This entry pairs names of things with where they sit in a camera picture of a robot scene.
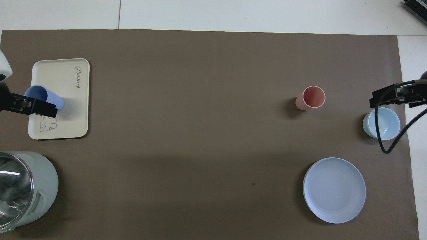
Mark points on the cream rabbit print tray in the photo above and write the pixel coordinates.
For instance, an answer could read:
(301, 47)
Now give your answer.
(71, 113)

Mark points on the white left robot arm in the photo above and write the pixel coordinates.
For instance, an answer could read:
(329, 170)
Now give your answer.
(4, 65)

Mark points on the periwinkle blue cup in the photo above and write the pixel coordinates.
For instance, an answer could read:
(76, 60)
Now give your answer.
(50, 96)

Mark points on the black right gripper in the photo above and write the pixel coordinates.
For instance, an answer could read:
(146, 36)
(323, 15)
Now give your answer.
(413, 95)

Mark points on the pale green cooking pot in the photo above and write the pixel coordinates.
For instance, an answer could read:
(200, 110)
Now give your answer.
(45, 186)

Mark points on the grey ribbed device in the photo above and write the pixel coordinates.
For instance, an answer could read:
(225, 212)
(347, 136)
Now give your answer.
(417, 9)

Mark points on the brown paper table mat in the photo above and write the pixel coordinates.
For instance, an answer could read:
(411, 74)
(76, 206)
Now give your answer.
(200, 150)

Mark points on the light blue bowl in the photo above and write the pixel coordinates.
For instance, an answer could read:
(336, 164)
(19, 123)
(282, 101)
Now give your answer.
(388, 125)

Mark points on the glass pot lid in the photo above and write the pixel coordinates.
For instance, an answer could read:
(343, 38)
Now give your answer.
(15, 190)

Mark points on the periwinkle blue plate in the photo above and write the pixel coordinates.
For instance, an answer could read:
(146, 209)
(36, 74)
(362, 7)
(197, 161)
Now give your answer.
(334, 190)

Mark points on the pink cup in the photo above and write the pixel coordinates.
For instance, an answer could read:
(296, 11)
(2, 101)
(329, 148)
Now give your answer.
(313, 96)

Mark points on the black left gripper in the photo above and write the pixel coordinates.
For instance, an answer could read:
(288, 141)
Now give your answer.
(15, 103)

